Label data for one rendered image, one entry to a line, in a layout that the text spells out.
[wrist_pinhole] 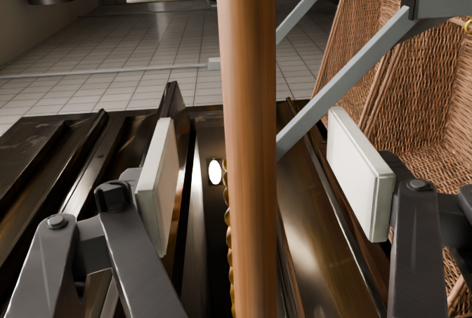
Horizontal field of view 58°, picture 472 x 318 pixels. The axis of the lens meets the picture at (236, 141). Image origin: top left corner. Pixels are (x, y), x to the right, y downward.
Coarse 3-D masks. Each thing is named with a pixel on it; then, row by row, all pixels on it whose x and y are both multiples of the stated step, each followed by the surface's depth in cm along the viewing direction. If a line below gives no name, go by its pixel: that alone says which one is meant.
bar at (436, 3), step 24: (312, 0) 102; (408, 0) 57; (432, 0) 55; (456, 0) 56; (288, 24) 104; (408, 24) 58; (432, 24) 59; (384, 48) 59; (360, 72) 60; (336, 96) 62; (312, 120) 63; (288, 144) 65; (288, 264) 43; (288, 288) 40; (288, 312) 37
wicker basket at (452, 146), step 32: (448, 32) 108; (416, 64) 111; (448, 64) 111; (384, 96) 114; (416, 96) 115; (448, 96) 116; (384, 128) 119; (416, 128) 120; (448, 128) 119; (416, 160) 118; (448, 160) 114; (448, 192) 104; (448, 256) 88; (448, 288) 82
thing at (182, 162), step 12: (168, 96) 157; (180, 96) 172; (168, 108) 146; (180, 108) 165; (180, 120) 159; (180, 132) 154; (180, 144) 148; (180, 156) 143; (180, 168) 138; (180, 180) 134; (180, 192) 130; (180, 204) 126; (168, 240) 105; (168, 252) 103; (168, 264) 100; (108, 300) 70; (120, 300) 70; (108, 312) 67; (120, 312) 69
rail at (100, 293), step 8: (168, 88) 166; (160, 104) 152; (160, 112) 144; (152, 128) 133; (152, 136) 127; (144, 152) 118; (144, 160) 114; (104, 272) 76; (104, 280) 74; (104, 288) 73; (96, 296) 71; (104, 296) 71; (96, 304) 70; (96, 312) 68
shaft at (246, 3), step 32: (224, 0) 21; (256, 0) 20; (224, 32) 22; (256, 32) 21; (224, 64) 22; (256, 64) 22; (224, 96) 23; (256, 96) 22; (256, 128) 23; (256, 160) 24; (256, 192) 25; (256, 224) 26; (256, 256) 27; (256, 288) 28
